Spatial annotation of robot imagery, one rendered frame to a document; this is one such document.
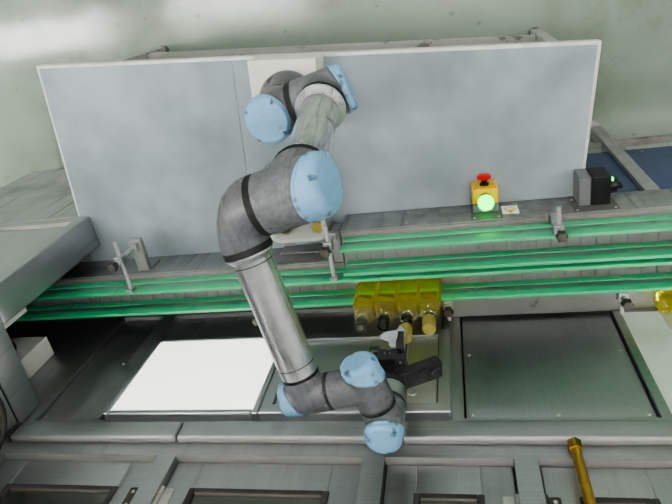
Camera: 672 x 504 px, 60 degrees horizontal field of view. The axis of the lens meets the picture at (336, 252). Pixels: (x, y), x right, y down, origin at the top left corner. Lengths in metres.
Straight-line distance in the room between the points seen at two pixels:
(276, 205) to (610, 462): 0.85
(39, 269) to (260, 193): 1.02
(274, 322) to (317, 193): 0.27
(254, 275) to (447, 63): 0.84
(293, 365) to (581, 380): 0.75
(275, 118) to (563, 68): 0.76
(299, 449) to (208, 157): 0.91
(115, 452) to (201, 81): 1.02
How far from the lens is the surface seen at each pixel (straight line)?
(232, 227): 1.03
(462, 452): 1.35
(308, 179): 0.97
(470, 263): 1.60
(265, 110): 1.38
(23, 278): 1.84
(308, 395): 1.15
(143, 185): 1.96
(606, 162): 2.09
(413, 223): 1.65
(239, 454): 1.45
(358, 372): 1.09
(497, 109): 1.67
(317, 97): 1.29
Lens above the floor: 2.37
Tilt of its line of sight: 62 degrees down
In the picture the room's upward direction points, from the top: 160 degrees counter-clockwise
